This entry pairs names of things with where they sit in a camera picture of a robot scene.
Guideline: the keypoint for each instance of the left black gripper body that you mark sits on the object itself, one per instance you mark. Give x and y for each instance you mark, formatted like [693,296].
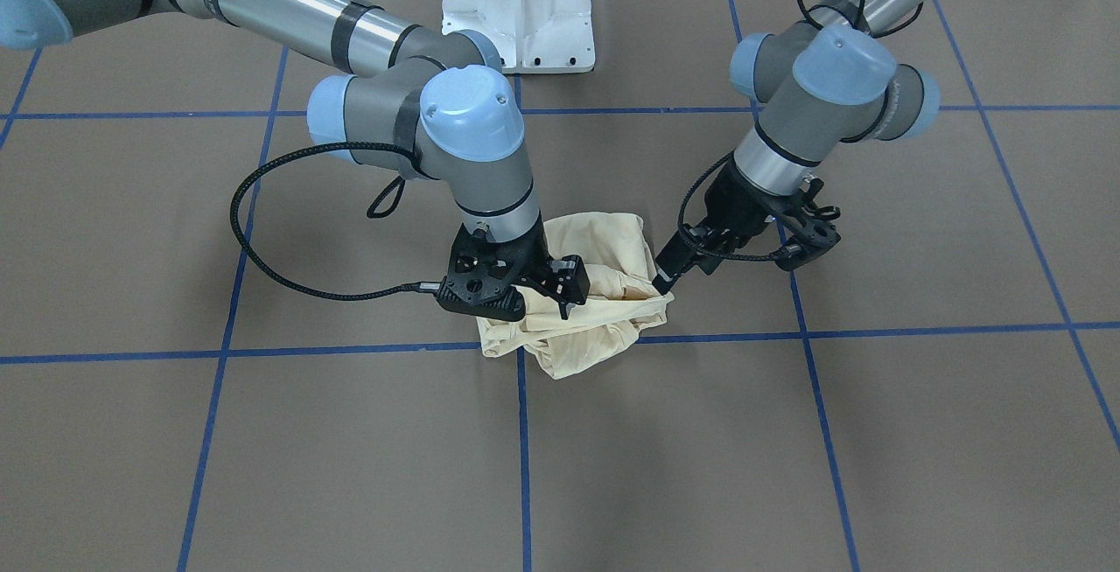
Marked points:
[733,203]

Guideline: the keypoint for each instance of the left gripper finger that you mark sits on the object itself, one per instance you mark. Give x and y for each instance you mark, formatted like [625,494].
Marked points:
[675,259]

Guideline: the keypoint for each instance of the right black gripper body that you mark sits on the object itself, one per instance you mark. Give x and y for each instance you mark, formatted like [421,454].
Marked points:
[532,258]

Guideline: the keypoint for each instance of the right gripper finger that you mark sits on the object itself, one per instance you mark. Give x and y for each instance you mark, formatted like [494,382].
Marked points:
[566,282]

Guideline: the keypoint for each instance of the yellow long sleeve shirt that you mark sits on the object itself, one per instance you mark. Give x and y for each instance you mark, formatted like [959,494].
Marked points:
[622,301]

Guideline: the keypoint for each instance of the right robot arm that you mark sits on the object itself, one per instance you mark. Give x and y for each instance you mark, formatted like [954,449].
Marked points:
[426,105]

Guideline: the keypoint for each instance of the white camera mast pedestal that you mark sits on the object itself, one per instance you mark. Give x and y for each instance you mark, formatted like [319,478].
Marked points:
[529,36]

